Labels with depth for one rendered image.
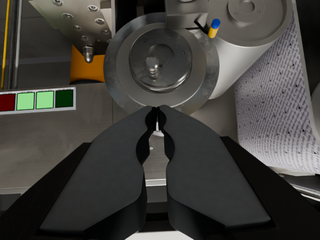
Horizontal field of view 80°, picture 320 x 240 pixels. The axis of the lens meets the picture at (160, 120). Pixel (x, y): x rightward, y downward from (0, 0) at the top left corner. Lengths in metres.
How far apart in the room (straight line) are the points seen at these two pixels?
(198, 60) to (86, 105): 0.44
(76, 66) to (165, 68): 1.93
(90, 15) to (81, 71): 1.56
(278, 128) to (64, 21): 0.52
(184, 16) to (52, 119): 0.52
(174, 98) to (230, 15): 0.14
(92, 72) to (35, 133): 1.45
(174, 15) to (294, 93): 0.19
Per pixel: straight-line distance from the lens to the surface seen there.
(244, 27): 0.31
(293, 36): 0.33
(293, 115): 0.32
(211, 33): 0.24
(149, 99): 0.24
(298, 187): 0.46
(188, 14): 0.26
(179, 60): 0.23
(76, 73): 2.11
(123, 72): 0.25
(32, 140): 0.69
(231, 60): 0.32
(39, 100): 0.69
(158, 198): 0.66
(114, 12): 0.31
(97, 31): 0.60
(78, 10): 0.54
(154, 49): 0.25
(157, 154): 0.56
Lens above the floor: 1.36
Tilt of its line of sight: 9 degrees down
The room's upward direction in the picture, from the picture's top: 176 degrees clockwise
